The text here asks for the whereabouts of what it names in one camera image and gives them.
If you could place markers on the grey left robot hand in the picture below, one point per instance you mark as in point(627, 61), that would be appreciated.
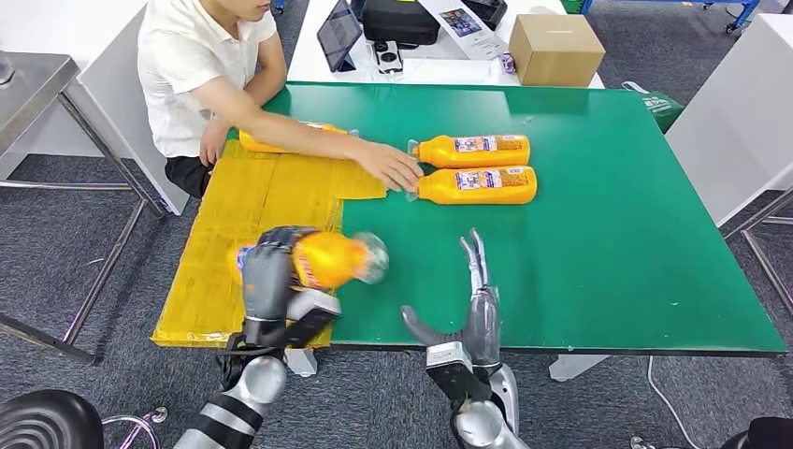
point(266, 285)

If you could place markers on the person's right hand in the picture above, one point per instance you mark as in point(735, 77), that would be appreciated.
point(387, 164)

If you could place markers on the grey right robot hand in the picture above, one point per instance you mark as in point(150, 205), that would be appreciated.
point(484, 328)

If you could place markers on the person's left hand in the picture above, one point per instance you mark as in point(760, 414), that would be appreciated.
point(212, 145)

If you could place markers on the orange detergent bottle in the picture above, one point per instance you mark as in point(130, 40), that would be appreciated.
point(331, 257)
point(446, 153)
point(477, 189)
point(260, 144)

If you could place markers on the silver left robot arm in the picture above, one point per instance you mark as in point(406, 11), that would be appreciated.
point(260, 381)

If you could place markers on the person's right forearm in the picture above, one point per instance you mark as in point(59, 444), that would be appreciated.
point(297, 136)

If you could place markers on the white table foot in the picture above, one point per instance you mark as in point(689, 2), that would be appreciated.
point(575, 367)
point(302, 364)

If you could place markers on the person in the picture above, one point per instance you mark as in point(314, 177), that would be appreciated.
point(186, 62)

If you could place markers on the white device with black lenses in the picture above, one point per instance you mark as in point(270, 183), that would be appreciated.
point(389, 59)

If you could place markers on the black carry case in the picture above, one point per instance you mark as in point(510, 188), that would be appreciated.
point(399, 20)

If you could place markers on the black tablet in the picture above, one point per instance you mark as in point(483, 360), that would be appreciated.
point(339, 28)

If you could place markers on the printed paper leaflet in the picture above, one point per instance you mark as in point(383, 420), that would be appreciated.
point(474, 34)

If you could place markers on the small purple packet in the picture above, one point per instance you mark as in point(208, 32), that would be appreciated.
point(508, 63)

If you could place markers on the chrome stool base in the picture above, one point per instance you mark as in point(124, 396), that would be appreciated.
point(158, 414)

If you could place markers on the black flat case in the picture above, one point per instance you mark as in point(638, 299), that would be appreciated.
point(489, 9)

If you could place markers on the stainless steel table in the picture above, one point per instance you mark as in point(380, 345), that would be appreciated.
point(31, 92)

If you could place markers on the brown cardboard box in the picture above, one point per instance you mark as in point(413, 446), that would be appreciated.
point(556, 51)

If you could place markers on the round metal object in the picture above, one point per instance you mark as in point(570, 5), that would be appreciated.
point(5, 68)

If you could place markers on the green crate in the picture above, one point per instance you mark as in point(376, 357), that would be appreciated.
point(576, 5)

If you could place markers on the black round stool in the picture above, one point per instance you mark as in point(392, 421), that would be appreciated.
point(49, 421)
point(765, 434)

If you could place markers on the blue wheeled cart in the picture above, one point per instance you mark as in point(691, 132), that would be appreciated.
point(748, 11)

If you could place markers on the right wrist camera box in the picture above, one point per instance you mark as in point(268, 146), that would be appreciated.
point(455, 372)

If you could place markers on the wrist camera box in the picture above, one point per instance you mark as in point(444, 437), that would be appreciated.
point(313, 310)
point(455, 372)

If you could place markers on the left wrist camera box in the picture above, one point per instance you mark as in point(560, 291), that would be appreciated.
point(313, 310)

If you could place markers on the steel table leg frame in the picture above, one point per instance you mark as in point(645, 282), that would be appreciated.
point(770, 267)

